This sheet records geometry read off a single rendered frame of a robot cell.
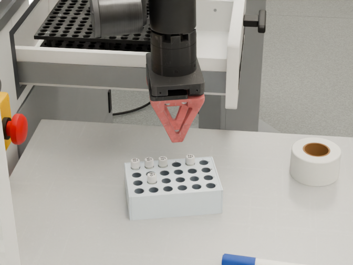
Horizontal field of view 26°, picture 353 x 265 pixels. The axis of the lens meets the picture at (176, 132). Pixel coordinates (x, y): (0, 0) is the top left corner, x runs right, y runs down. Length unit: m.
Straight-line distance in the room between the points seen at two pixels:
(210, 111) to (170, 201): 1.43
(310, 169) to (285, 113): 1.79
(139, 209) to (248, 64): 1.41
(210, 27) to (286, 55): 1.96
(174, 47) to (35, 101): 0.43
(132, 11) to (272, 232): 0.33
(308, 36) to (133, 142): 2.41
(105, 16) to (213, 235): 0.31
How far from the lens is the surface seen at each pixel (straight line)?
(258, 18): 1.24
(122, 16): 0.90
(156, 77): 0.94
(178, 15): 0.91
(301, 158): 1.08
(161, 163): 1.05
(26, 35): 1.29
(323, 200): 1.07
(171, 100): 0.94
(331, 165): 1.08
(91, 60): 1.16
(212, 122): 2.43
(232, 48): 1.10
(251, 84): 2.41
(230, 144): 1.18
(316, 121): 2.83
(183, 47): 0.93
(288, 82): 3.09
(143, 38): 1.19
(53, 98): 1.41
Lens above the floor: 1.37
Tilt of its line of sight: 30 degrees down
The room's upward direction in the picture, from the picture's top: straight up
